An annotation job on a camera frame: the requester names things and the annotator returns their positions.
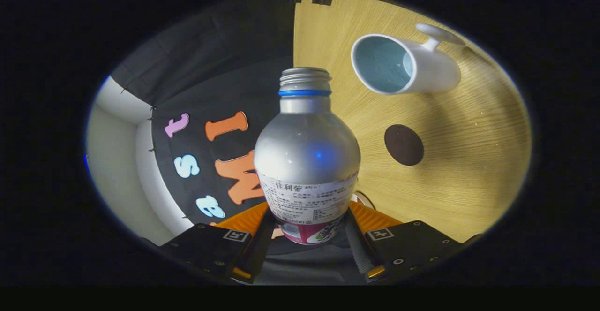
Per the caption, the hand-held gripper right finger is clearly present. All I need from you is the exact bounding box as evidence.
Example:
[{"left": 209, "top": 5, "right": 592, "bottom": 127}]
[{"left": 346, "top": 201, "right": 483, "bottom": 283}]

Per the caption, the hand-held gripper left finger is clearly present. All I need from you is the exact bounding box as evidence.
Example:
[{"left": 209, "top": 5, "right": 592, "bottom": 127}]
[{"left": 157, "top": 202, "right": 279, "bottom": 284}]

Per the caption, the dark brown round coaster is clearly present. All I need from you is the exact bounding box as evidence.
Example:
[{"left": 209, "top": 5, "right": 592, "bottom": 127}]
[{"left": 384, "top": 124, "right": 425, "bottom": 166}]

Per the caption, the silver juice bottle red label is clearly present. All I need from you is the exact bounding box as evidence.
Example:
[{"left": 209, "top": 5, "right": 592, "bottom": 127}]
[{"left": 254, "top": 67, "right": 361, "bottom": 245}]

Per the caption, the white cup blue inside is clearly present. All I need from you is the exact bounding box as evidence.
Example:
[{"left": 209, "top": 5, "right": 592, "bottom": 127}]
[{"left": 351, "top": 23, "right": 467, "bottom": 96}]

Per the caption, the wooden table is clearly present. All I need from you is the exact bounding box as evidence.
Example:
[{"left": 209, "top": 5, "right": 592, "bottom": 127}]
[{"left": 293, "top": 0, "right": 533, "bottom": 243}]

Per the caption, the black backdrop cloth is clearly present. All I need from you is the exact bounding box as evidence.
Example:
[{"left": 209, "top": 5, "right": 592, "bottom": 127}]
[{"left": 110, "top": 0, "right": 371, "bottom": 286}]

